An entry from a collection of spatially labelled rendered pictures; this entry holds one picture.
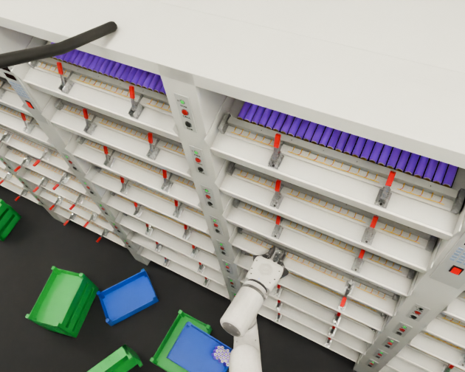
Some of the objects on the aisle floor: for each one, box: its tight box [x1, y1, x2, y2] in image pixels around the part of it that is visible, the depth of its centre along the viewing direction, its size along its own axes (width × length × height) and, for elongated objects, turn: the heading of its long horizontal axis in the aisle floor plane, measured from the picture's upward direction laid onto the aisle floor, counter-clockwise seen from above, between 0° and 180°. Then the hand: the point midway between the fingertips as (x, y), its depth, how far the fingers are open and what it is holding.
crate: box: [97, 269, 159, 326], centre depth 240 cm, size 30×20×8 cm
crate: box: [150, 309, 213, 372], centre depth 221 cm, size 30×20×8 cm
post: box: [353, 173, 465, 372], centre depth 141 cm, size 20×9×174 cm, turn 156°
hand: (277, 254), depth 141 cm, fingers open, 3 cm apart
